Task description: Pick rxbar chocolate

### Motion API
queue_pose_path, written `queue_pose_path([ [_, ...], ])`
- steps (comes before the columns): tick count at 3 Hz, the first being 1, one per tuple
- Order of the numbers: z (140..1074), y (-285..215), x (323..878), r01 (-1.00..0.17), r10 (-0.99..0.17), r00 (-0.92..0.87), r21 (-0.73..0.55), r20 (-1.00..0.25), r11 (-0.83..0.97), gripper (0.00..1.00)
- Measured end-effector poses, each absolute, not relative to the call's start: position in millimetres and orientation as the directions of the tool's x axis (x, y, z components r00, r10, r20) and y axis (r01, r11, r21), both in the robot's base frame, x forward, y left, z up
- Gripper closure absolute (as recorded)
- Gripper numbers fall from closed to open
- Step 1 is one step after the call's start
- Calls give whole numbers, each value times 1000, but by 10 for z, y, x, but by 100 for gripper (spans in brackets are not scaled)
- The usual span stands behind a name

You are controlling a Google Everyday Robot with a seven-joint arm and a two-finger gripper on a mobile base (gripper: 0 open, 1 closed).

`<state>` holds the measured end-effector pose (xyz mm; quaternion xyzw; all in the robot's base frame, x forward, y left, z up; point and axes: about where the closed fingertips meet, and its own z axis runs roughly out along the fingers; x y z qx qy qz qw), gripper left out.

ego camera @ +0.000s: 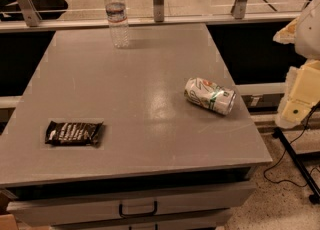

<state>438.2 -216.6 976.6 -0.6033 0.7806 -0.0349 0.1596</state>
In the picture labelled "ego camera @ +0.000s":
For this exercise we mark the dark chocolate rxbar wrapper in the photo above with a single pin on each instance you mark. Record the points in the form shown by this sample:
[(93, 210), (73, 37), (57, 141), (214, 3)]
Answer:
[(72, 133)]

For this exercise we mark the grey cabinet drawer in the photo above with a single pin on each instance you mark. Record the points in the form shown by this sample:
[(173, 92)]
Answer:
[(91, 208)]

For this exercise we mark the black floor stand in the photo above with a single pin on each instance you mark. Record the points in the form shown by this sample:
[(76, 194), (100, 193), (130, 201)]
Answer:
[(315, 196)]

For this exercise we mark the cardboard box corner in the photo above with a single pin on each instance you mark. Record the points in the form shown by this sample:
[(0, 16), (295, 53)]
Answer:
[(8, 222)]

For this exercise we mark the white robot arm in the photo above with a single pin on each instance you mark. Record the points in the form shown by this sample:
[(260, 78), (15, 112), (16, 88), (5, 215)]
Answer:
[(307, 39)]

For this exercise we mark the clear plastic water bottle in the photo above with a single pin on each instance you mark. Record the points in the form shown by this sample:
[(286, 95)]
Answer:
[(118, 22)]

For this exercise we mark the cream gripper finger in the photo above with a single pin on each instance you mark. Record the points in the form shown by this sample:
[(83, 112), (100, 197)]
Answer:
[(287, 34), (302, 93)]

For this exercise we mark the grey horizontal rail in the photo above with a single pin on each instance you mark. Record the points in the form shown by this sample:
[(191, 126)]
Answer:
[(54, 25)]

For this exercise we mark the black drawer handle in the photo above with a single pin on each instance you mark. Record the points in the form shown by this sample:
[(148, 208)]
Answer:
[(138, 210)]

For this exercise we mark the left metal rail bracket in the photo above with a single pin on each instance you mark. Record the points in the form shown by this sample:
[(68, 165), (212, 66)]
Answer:
[(31, 17)]

